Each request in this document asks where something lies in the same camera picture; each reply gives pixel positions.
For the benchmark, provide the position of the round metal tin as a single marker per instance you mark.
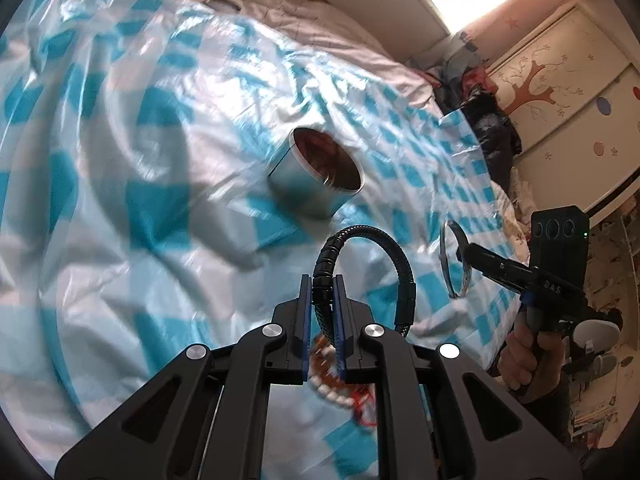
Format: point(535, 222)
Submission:
point(300, 190)

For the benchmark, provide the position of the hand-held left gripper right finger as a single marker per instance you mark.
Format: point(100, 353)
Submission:
point(340, 325)

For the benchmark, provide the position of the pile of clothes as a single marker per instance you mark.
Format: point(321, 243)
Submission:
point(465, 70)

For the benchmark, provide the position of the round metal tin lid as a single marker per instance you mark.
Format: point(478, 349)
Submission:
point(225, 3)

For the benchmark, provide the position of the person's right hand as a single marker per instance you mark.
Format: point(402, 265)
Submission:
point(520, 360)

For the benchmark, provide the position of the black plastic bag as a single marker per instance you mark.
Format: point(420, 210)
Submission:
point(495, 135)

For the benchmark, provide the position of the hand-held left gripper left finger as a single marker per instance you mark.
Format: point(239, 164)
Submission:
point(305, 325)

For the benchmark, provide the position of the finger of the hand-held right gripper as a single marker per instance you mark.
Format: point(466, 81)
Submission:
point(492, 262)

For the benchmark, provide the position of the wardrobe with tree decoration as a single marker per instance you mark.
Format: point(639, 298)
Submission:
point(575, 85)

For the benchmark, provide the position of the blue checkered plastic sheet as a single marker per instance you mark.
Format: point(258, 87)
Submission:
point(150, 210)

